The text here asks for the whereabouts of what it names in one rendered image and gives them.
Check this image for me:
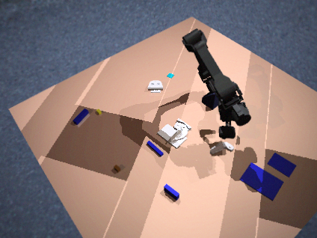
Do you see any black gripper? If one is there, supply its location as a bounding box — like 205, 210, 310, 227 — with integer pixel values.
218, 100, 236, 140

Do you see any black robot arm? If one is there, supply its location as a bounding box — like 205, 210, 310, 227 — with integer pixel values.
182, 28, 251, 126

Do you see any small brown block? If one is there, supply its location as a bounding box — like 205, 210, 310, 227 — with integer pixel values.
114, 165, 120, 172

